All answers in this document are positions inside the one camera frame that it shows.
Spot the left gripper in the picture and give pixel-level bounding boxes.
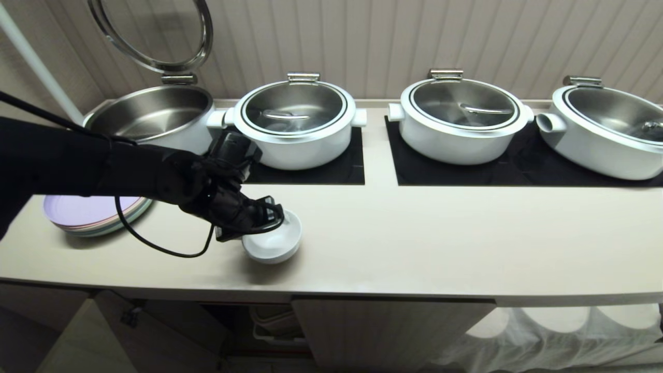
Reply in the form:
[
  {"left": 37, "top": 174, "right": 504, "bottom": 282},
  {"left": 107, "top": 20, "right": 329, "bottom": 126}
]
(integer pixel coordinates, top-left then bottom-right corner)
[{"left": 199, "top": 185, "right": 285, "bottom": 243}]

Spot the white bowl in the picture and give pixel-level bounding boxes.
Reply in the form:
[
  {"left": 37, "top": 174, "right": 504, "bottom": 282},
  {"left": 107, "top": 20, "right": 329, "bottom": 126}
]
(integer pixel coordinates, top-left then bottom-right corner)
[{"left": 242, "top": 209, "right": 302, "bottom": 265}]

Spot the white dish rack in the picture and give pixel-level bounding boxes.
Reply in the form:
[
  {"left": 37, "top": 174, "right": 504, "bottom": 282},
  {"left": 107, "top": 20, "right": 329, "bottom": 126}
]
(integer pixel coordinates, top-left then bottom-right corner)
[{"left": 250, "top": 306, "right": 311, "bottom": 347}]

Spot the beige ribbed cabinet door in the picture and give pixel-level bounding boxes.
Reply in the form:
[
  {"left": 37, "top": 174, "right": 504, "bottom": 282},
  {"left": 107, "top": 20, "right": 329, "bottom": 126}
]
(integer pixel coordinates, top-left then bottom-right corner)
[{"left": 291, "top": 298, "right": 497, "bottom": 373}]

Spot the beige open cabinet door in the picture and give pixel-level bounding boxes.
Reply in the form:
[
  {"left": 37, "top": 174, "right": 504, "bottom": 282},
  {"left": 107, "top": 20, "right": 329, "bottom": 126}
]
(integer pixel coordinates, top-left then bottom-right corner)
[{"left": 32, "top": 298, "right": 140, "bottom": 373}]

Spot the white steel-lined warming pot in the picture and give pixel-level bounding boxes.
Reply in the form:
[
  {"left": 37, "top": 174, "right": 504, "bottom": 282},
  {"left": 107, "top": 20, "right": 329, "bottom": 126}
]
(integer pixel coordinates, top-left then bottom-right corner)
[
  {"left": 536, "top": 84, "right": 663, "bottom": 181},
  {"left": 388, "top": 78, "right": 534, "bottom": 165},
  {"left": 83, "top": 85, "right": 215, "bottom": 156},
  {"left": 206, "top": 79, "right": 367, "bottom": 170}
]

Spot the small black heating plate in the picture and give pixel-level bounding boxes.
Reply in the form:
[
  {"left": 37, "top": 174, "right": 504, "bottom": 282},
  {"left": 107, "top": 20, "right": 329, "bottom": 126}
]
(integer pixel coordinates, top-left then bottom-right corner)
[{"left": 241, "top": 127, "right": 366, "bottom": 185}]

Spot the round glass pot lid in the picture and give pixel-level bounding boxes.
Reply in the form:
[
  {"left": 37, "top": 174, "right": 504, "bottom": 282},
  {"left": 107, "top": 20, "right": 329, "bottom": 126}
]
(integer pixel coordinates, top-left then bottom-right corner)
[
  {"left": 241, "top": 72, "right": 349, "bottom": 136},
  {"left": 87, "top": 0, "right": 214, "bottom": 85},
  {"left": 409, "top": 69, "right": 520, "bottom": 130},
  {"left": 562, "top": 76, "right": 663, "bottom": 143}
]

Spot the pink plate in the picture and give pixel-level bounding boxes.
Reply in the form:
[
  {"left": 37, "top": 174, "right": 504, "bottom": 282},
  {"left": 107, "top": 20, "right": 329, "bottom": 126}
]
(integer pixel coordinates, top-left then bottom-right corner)
[{"left": 49, "top": 199, "right": 150, "bottom": 232}]

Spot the stack of pastel plates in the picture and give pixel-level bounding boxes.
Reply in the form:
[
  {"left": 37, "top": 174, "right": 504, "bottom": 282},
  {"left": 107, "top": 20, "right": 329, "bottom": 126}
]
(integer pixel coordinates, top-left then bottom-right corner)
[{"left": 62, "top": 199, "right": 154, "bottom": 238}]

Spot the lilac plate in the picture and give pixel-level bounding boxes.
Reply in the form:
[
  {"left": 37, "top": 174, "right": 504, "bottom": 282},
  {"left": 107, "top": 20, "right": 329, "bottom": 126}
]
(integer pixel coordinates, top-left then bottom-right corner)
[{"left": 43, "top": 195, "right": 146, "bottom": 227}]

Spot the wide black heating plate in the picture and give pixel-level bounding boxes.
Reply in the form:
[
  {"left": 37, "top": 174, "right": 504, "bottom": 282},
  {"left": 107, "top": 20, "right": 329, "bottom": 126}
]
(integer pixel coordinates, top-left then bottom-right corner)
[{"left": 384, "top": 116, "right": 663, "bottom": 188}]

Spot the white pole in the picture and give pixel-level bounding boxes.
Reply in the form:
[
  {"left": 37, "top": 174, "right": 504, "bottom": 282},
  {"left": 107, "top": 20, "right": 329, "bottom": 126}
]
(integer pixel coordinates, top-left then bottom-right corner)
[{"left": 0, "top": 3, "right": 84, "bottom": 125}]

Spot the white sheer cloth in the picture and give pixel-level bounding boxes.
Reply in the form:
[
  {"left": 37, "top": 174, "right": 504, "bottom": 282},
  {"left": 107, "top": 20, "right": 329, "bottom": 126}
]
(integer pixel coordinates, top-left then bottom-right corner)
[{"left": 430, "top": 305, "right": 663, "bottom": 373}]

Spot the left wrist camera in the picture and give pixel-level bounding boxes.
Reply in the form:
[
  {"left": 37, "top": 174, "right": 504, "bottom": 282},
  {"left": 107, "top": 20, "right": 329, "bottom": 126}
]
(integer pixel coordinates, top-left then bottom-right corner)
[{"left": 207, "top": 131, "right": 263, "bottom": 182}]

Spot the black cable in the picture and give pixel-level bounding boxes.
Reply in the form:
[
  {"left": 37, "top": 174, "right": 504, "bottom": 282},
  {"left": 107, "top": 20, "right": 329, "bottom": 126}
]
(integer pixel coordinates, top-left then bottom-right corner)
[
  {"left": 114, "top": 194, "right": 215, "bottom": 259},
  {"left": 0, "top": 91, "right": 138, "bottom": 146}
]

